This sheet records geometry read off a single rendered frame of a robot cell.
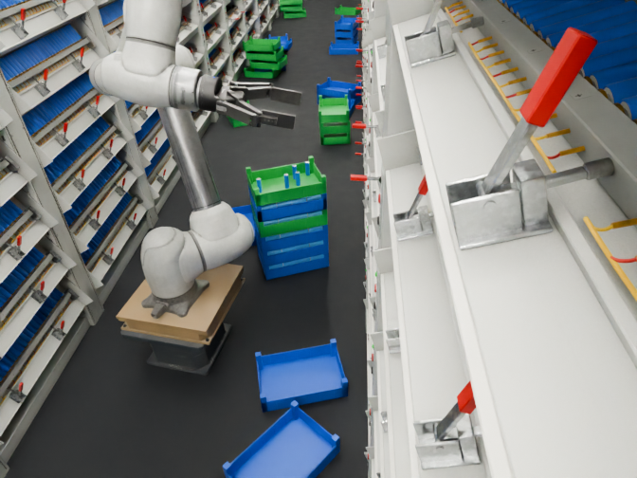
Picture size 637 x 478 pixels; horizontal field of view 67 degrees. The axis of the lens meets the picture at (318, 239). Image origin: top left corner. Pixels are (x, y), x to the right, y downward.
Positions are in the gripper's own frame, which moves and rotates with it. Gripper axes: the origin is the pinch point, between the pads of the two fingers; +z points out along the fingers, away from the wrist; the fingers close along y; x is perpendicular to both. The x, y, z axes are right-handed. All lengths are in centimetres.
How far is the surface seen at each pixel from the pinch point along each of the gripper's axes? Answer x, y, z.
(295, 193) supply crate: -63, -66, 2
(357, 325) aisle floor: -99, -34, 36
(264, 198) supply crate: -65, -62, -10
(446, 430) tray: 14, 83, 18
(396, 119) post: 17.6, 39.9, 16.2
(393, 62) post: 24.9, 39.9, 13.9
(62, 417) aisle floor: -120, 12, -63
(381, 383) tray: -28, 47, 25
